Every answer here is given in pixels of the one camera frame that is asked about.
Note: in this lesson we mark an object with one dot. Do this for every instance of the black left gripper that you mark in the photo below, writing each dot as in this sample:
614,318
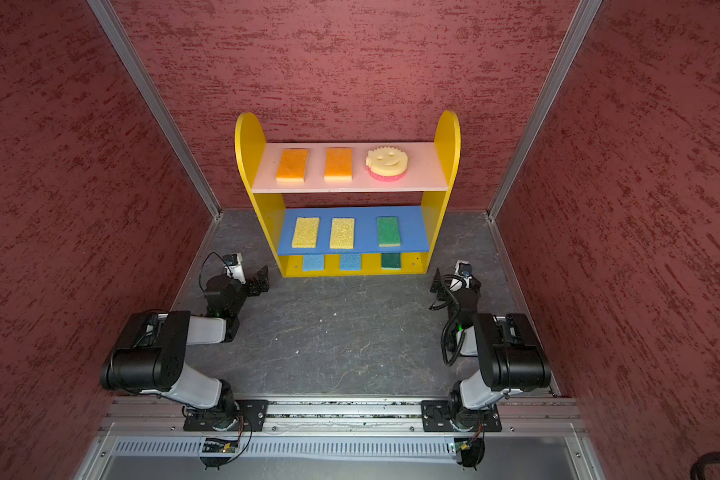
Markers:
255,290

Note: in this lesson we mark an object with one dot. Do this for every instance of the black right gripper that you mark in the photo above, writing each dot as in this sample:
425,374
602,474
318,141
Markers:
438,282

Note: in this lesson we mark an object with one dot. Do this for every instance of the dark green scrub sponge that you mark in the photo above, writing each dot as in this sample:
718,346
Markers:
391,261

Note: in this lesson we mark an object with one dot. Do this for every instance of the blue sponge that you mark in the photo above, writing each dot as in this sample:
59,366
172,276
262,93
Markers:
350,262
313,263

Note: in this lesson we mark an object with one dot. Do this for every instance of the light green sponge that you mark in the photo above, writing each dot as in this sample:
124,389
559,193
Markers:
388,232

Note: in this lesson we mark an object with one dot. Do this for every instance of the orange sponge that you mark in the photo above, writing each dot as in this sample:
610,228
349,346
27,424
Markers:
338,164
292,166

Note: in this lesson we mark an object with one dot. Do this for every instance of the yellow smiley face sponge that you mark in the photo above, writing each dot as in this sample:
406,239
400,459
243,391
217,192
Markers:
386,163

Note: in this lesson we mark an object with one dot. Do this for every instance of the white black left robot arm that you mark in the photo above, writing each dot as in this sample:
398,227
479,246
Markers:
148,357

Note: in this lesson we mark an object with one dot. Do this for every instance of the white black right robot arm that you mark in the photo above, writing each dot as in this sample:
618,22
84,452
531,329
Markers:
509,354

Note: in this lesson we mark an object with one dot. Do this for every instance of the yellow shelf pink blue boards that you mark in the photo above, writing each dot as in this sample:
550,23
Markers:
431,173

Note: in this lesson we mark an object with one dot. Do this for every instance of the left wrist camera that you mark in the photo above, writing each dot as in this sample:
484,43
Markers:
233,267

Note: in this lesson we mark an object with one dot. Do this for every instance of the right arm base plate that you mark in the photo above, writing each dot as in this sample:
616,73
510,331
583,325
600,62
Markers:
441,416

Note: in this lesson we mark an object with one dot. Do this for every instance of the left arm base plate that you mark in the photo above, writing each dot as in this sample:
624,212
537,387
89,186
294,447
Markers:
247,415

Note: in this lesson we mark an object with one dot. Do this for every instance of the aluminium rail frame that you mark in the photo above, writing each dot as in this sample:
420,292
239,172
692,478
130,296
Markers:
333,428

